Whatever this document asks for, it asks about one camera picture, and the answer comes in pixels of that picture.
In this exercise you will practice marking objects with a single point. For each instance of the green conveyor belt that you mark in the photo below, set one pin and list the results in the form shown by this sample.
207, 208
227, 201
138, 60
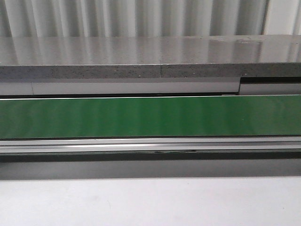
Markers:
150, 117

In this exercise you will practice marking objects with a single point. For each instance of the grey stone counter slab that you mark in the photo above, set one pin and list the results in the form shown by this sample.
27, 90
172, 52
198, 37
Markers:
29, 58

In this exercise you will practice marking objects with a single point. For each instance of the white pleated curtain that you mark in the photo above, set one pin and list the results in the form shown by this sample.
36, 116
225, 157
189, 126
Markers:
148, 18

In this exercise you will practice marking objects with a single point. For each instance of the aluminium conveyor frame rail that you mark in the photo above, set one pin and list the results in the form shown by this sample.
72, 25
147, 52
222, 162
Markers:
150, 149

